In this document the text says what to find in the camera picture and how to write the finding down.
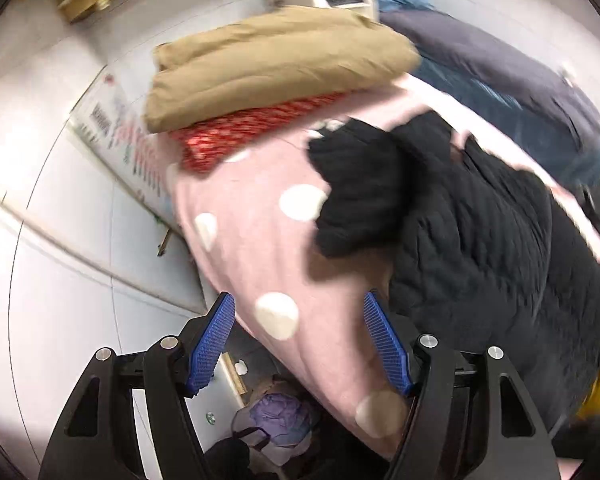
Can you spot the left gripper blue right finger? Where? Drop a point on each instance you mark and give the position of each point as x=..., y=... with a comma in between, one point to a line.
x=394, y=357

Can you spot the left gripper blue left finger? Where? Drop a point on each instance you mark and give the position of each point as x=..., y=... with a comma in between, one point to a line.
x=204, y=342

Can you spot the black quilted puffer jacket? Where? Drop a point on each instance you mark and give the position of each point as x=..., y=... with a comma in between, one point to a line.
x=483, y=255

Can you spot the lavender cloth in bag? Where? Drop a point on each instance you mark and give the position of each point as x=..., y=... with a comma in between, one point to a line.
x=278, y=425

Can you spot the pink polka dot bedsheet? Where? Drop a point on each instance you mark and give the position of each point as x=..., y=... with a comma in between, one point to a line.
x=251, y=226

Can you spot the red patterned garment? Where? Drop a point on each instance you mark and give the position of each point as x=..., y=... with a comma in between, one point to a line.
x=205, y=144

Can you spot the teal blue duvet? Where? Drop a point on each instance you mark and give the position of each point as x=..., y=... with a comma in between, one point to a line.
x=564, y=35

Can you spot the tan folded coat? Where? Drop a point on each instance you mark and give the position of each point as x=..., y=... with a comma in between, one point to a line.
x=290, y=54

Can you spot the grey purple blanket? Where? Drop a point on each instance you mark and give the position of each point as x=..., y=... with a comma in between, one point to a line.
x=502, y=67

